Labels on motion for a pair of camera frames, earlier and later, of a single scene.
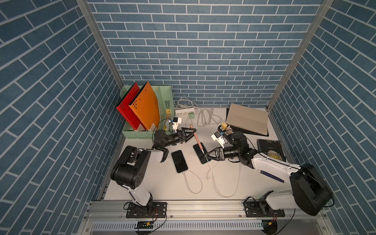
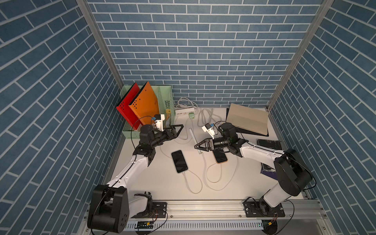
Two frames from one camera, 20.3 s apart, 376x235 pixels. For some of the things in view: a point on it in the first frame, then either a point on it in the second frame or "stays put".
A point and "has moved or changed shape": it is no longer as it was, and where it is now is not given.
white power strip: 184,112 stays put
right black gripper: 214,158 → 203,149
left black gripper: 179,136 → 172,136
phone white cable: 207,159 has moved or changed shape
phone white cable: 187,184 stays put
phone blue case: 179,161 stays put
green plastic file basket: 164,95 stays put
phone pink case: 191,127 has moved or changed shape
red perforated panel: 124,108 stays put
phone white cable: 215,182 → 220,176
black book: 272,148 stays put
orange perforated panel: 146,106 stays put
